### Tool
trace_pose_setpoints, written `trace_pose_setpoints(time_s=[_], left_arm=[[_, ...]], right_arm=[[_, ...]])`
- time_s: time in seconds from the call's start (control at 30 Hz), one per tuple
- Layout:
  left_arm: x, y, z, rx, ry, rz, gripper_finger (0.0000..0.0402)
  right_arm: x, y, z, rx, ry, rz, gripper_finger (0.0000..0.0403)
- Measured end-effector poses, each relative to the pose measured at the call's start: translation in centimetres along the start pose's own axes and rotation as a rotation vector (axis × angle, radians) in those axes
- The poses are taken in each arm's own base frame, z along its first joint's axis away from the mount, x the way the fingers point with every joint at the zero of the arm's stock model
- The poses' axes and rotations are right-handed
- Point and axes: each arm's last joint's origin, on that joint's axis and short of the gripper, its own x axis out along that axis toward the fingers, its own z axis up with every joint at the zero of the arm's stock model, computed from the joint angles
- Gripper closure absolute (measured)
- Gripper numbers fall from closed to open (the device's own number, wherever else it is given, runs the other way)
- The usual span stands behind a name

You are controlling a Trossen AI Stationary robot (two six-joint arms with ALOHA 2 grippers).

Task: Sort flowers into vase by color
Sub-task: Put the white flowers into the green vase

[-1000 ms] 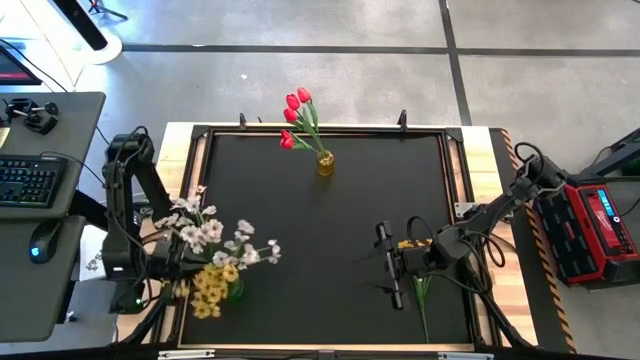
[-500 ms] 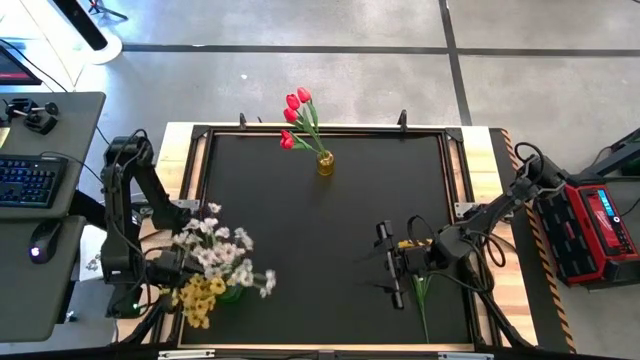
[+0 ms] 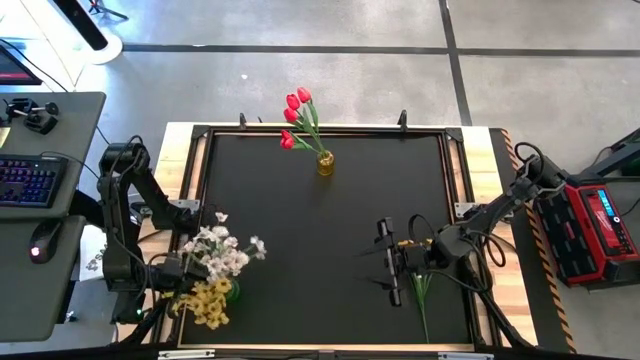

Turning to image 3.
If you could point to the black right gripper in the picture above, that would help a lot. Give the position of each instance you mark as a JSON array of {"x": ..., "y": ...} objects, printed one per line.
[{"x": 415, "y": 257}]

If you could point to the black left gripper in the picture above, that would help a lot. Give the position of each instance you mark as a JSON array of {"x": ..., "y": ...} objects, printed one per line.
[{"x": 172, "y": 274}]

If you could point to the yellow artificial flower bunch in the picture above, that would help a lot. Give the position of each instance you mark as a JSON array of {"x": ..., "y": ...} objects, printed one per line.
[
  {"x": 422, "y": 300},
  {"x": 212, "y": 305}
]

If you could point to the green glass vase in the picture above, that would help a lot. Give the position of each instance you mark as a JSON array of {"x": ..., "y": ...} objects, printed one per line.
[{"x": 234, "y": 292}]

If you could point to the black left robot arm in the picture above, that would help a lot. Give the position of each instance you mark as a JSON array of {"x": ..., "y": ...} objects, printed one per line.
[{"x": 115, "y": 225}]

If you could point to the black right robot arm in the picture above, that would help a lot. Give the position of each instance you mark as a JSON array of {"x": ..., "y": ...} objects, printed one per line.
[{"x": 500, "y": 210}]

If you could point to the yellow glass vase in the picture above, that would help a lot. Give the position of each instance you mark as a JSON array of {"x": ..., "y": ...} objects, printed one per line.
[{"x": 325, "y": 164}]

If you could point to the black table mat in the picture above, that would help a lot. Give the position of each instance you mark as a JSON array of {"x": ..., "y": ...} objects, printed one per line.
[{"x": 325, "y": 240}]

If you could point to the white printed box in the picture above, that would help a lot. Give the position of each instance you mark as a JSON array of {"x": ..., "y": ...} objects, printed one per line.
[{"x": 92, "y": 255}]

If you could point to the black desk support beam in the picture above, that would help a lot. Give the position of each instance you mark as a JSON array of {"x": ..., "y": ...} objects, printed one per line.
[{"x": 85, "y": 205}]

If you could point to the black computer mouse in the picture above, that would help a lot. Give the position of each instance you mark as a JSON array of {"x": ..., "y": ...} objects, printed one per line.
[{"x": 44, "y": 242}]

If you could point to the grey workstation desk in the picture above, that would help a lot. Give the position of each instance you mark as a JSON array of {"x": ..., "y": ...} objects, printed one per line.
[{"x": 30, "y": 300}]

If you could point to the black hazard-striped floor mat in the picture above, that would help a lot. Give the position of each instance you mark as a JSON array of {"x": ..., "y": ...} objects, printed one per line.
[{"x": 496, "y": 150}]

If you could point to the black backlit keyboard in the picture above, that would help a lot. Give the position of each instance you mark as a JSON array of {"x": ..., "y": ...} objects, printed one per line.
[{"x": 30, "y": 180}]

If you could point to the red black power station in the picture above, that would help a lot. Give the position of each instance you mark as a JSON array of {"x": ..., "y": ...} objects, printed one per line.
[{"x": 575, "y": 235}]

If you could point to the black clamp tool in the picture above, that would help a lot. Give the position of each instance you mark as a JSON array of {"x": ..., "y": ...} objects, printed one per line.
[{"x": 37, "y": 122}]

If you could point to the white floor stand base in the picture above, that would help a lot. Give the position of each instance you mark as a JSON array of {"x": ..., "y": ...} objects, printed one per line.
[{"x": 109, "y": 50}]

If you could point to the black stand leg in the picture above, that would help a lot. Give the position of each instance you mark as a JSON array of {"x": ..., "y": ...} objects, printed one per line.
[{"x": 612, "y": 159}]

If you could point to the black desktop monitor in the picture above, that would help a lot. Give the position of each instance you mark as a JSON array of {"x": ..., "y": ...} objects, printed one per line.
[{"x": 15, "y": 70}]

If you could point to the black stand pole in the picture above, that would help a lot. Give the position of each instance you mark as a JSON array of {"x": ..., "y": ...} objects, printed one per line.
[{"x": 80, "y": 22}]

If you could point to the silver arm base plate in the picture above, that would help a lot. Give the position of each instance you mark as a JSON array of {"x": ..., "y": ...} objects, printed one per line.
[
  {"x": 461, "y": 207},
  {"x": 187, "y": 204}
]

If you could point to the silver metal bracket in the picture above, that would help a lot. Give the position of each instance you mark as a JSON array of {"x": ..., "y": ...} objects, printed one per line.
[
  {"x": 185, "y": 354},
  {"x": 465, "y": 356}
]

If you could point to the black frame clamp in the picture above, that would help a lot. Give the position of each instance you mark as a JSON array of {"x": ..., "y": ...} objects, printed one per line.
[
  {"x": 242, "y": 121},
  {"x": 402, "y": 122}
]

